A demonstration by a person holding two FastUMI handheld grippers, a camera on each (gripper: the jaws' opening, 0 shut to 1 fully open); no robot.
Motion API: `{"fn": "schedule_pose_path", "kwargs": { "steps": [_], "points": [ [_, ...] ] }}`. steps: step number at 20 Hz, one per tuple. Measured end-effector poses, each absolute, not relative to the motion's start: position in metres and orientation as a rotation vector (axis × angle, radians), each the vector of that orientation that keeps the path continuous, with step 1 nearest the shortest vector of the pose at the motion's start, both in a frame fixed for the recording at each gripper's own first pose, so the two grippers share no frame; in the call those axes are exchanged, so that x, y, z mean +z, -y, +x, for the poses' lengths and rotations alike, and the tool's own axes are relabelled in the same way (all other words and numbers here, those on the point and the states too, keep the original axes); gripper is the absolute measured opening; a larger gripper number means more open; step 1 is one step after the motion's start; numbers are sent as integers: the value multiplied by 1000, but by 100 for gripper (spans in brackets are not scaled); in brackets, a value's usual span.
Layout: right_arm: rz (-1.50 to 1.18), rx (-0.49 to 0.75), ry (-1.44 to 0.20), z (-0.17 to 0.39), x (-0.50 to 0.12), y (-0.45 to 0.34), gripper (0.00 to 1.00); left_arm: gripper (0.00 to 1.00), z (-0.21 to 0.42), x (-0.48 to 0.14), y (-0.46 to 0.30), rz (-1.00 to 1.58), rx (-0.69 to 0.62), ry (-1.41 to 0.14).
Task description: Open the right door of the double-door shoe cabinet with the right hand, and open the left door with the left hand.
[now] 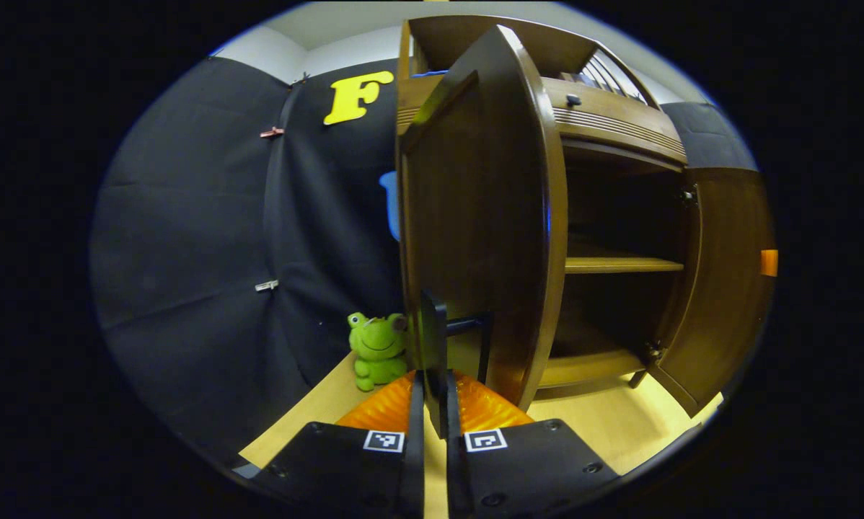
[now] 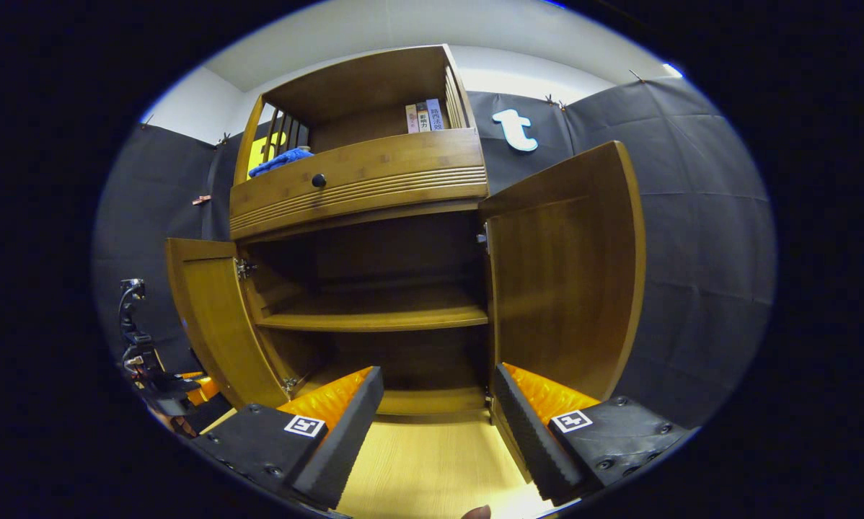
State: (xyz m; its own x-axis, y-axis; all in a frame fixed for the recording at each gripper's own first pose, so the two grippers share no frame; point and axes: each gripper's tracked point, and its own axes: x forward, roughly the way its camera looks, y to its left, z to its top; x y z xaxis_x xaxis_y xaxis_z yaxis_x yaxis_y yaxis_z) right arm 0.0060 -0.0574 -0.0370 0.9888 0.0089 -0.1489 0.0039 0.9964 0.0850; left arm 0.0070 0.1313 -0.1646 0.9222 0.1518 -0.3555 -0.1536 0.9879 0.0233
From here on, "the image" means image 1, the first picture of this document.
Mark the black door handle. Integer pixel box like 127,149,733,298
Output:
419,288,494,439

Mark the wooden shoe cabinet door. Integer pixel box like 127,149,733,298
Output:
627,167,777,419
396,24,568,412

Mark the green frog toy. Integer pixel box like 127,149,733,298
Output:
347,311,409,394

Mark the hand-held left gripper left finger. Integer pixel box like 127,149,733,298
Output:
255,369,426,519

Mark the wooden double-door shoe cabinet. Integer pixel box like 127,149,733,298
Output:
396,14,777,419

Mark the wooden inner cabinet shelf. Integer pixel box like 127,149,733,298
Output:
565,257,685,275

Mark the black backdrop cloth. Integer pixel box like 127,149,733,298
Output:
89,56,757,462

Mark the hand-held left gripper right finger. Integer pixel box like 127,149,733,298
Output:
443,369,620,519

